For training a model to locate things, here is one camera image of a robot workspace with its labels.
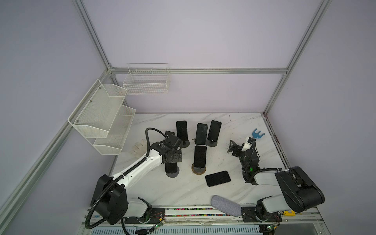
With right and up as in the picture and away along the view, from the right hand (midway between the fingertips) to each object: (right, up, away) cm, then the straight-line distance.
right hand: (233, 142), depth 90 cm
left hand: (-38, -9, -6) cm, 40 cm away
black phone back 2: (-20, +5, +4) cm, 21 cm away
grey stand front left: (-37, -19, -2) cm, 42 cm away
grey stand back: (-30, -3, +11) cm, 32 cm away
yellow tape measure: (+24, -34, -17) cm, 45 cm away
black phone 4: (-11, -21, -4) cm, 24 cm away
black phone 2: (-39, -16, +2) cm, 43 cm away
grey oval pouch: (-7, -32, -15) cm, 36 cm away
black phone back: (-32, +8, +6) cm, 34 cm away
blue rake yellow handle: (+22, +4, +16) cm, 27 cm away
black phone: (-11, +8, +6) cm, 14 cm away
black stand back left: (-42, +6, +5) cm, 42 cm away
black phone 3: (-21, -7, -9) cm, 24 cm away
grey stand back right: (-12, -2, +12) cm, 17 cm away
